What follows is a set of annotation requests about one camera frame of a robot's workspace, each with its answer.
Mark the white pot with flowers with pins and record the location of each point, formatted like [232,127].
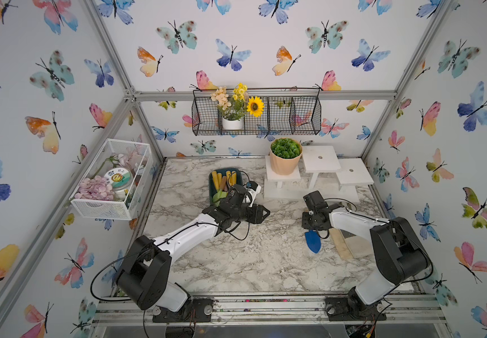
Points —
[236,106]

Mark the white tiered stand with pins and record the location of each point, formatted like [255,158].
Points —
[317,169]

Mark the terracotta pot green plant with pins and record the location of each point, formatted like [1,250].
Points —
[285,154]

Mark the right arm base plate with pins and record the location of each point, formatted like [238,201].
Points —
[351,309]

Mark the yellow square scoop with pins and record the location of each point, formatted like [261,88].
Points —
[229,177]

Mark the blue shovel wooden handle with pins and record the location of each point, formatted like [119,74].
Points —
[313,240]

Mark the dark teal storage box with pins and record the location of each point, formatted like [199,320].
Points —
[223,182]

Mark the white wire basket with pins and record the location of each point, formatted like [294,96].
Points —
[134,156]

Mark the round green tin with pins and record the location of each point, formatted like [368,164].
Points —
[120,178]

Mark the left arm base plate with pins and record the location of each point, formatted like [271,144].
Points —
[184,310]

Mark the black wire wall basket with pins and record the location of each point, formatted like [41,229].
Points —
[282,111]

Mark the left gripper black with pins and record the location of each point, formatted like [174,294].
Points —
[256,213]

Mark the pink artificial flowers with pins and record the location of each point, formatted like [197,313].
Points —
[97,188]

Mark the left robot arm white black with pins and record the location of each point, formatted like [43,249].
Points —
[145,269]

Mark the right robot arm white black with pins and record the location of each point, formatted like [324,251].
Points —
[398,252]

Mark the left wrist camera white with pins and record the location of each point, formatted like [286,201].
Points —
[253,189]

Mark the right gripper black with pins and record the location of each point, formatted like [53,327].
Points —
[304,222]

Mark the green shovel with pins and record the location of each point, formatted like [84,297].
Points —
[233,178]
[216,180]
[218,196]

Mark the aluminium front rail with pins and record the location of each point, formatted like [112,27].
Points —
[274,309]

